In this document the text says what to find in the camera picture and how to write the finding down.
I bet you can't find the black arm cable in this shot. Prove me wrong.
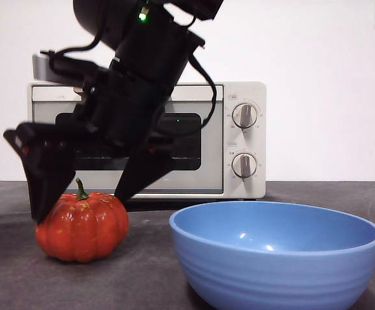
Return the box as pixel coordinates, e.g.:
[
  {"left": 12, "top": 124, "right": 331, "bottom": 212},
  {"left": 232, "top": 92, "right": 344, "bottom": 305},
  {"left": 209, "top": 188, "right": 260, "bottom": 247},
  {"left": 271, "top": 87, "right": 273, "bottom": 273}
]
[{"left": 187, "top": 53, "right": 219, "bottom": 138}]

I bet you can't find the metal wire oven rack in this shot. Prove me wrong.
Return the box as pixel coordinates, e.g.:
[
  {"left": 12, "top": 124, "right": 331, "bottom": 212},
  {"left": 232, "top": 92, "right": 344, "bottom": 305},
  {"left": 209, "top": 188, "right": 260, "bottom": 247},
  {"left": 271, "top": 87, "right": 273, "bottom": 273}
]
[{"left": 74, "top": 156, "right": 201, "bottom": 161}]

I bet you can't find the orange pumpkin with green stem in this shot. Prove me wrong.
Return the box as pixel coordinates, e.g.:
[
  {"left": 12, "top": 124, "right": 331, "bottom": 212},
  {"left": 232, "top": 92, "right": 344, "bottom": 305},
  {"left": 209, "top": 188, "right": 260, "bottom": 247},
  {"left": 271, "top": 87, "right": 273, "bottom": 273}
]
[{"left": 34, "top": 177, "right": 129, "bottom": 263}]

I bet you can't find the white Toshiba toaster oven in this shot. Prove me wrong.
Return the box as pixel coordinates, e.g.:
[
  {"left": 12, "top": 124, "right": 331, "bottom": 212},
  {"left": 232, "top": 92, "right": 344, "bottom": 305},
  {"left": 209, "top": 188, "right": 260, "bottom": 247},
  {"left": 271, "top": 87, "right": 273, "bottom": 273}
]
[{"left": 27, "top": 80, "right": 268, "bottom": 203}]

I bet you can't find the blue ribbed bowl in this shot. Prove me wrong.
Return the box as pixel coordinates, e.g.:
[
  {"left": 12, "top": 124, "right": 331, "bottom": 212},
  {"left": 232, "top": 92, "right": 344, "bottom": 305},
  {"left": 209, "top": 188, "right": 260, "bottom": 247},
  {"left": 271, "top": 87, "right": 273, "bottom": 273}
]
[{"left": 168, "top": 200, "right": 375, "bottom": 310}]

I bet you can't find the white oven knob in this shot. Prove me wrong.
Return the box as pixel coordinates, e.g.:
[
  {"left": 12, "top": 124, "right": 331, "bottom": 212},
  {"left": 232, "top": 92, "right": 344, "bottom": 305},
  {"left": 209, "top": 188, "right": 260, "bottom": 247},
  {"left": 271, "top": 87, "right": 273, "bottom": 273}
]
[
  {"left": 231, "top": 152, "right": 258, "bottom": 179},
  {"left": 231, "top": 102, "right": 258, "bottom": 130}
]

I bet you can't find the glass oven door with handle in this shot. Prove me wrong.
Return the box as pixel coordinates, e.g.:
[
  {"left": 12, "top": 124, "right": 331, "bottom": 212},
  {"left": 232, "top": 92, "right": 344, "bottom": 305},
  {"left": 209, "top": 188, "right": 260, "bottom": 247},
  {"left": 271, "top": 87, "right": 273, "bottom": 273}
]
[{"left": 31, "top": 85, "right": 224, "bottom": 196}]

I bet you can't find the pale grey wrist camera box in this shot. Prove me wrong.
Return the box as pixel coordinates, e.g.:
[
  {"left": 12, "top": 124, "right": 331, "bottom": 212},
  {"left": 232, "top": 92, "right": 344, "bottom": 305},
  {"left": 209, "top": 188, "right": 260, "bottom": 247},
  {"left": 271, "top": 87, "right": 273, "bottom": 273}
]
[{"left": 32, "top": 53, "right": 90, "bottom": 87}]

